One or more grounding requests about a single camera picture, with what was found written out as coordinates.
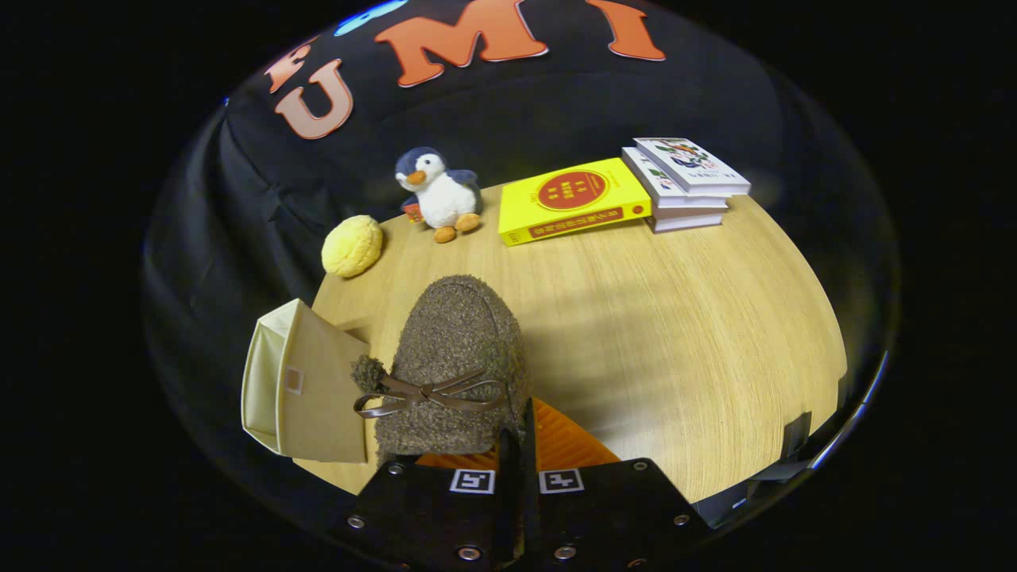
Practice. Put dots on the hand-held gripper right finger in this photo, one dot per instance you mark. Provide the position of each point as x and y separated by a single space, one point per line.
530 508

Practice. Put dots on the brown fuzzy shoe with bow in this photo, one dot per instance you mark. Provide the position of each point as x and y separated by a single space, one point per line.
461 334

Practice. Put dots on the beige fabric storage box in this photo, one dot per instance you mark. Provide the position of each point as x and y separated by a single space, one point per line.
318 397

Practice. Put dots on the yellow book with red circle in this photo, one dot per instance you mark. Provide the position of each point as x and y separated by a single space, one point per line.
572 199

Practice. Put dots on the black backdrop cloth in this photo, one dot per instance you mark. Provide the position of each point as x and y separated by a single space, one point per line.
556 111

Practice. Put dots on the white illustrated book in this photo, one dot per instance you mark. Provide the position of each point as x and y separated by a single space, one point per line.
687 163

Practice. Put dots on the yellow round plush cushion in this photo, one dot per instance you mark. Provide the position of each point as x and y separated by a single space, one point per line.
351 246

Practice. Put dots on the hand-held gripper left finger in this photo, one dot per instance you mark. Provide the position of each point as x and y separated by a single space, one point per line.
508 508

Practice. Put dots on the blue white penguin plush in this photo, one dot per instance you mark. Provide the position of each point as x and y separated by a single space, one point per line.
445 199

